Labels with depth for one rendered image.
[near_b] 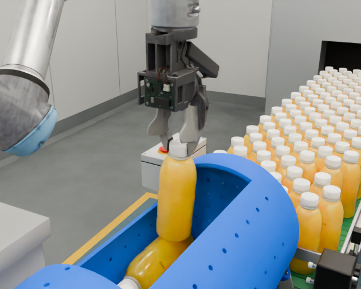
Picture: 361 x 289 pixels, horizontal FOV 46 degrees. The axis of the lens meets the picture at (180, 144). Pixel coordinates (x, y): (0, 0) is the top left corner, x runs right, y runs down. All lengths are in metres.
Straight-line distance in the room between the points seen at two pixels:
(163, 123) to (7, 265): 0.34
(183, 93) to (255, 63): 4.60
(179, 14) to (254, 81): 4.67
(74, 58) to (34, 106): 3.81
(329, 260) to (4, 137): 0.68
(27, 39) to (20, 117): 0.17
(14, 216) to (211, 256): 0.39
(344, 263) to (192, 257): 0.47
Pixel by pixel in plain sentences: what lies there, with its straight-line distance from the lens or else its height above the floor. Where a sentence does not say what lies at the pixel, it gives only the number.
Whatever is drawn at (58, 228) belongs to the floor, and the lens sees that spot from 2.94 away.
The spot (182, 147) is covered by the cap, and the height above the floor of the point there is 1.28.
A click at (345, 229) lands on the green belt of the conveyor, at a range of 1.27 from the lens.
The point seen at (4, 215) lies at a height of 1.15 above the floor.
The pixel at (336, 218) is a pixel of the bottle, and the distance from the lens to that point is 1.05.
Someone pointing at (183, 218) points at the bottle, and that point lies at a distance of 0.78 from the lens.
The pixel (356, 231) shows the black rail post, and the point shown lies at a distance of 1.12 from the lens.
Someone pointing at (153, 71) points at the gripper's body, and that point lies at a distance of 0.64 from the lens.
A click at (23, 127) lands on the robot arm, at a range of 0.79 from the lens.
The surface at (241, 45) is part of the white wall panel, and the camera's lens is 5.25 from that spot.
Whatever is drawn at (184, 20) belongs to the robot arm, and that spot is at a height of 1.49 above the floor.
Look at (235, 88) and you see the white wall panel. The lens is 5.37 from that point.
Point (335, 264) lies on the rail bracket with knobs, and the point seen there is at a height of 1.00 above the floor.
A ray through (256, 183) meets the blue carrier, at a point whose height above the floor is 1.21.
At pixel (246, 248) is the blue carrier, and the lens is 0.64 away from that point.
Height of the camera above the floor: 1.55
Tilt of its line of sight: 22 degrees down
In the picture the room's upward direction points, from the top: straight up
